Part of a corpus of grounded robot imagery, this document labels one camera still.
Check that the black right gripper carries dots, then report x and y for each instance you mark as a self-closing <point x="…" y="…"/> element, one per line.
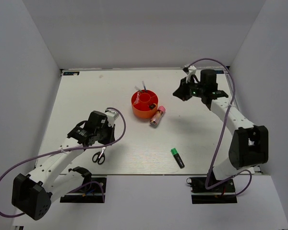
<point x="181" y="92"/>

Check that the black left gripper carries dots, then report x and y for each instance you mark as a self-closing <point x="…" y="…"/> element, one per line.
<point x="111" y="138"/>

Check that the pink highlighter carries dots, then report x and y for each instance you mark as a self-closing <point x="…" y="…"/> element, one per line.
<point x="137" y="98"/>

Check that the green highlighter marker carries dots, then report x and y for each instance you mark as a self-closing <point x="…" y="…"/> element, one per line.
<point x="177" y="157"/>

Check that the yellow highlighter marker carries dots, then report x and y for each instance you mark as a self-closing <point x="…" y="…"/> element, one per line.
<point x="152" y="106"/>

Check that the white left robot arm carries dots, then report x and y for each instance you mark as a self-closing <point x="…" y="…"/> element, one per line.
<point x="34" y="193"/>

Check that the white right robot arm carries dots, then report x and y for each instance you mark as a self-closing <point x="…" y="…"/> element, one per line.
<point x="249" y="145"/>

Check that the right blue table label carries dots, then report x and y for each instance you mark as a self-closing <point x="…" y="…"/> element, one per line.
<point x="219" y="71"/>

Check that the blue table label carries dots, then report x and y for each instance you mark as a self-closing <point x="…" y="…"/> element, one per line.
<point x="71" y="73"/>
<point x="219" y="71"/>

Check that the orange round organizer container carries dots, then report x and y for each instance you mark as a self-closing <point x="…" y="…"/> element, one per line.
<point x="141" y="109"/>

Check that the pink lid marker tube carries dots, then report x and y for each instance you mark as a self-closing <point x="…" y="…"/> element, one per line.
<point x="154" y="121"/>

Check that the left blue table label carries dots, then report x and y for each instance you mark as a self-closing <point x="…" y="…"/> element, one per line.
<point x="71" y="73"/>

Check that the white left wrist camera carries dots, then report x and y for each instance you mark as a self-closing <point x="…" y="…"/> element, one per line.
<point x="112" y="116"/>

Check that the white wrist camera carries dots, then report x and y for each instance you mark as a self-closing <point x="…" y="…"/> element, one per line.
<point x="112" y="116"/>
<point x="189" y="70"/>

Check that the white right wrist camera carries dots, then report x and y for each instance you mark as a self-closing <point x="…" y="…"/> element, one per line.
<point x="189" y="70"/>

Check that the black handled scissors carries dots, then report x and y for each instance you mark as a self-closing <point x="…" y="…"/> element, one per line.
<point x="99" y="157"/>

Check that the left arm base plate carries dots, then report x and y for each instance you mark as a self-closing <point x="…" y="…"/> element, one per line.
<point x="90" y="194"/>

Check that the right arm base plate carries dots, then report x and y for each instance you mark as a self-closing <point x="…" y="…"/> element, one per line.
<point x="221" y="194"/>

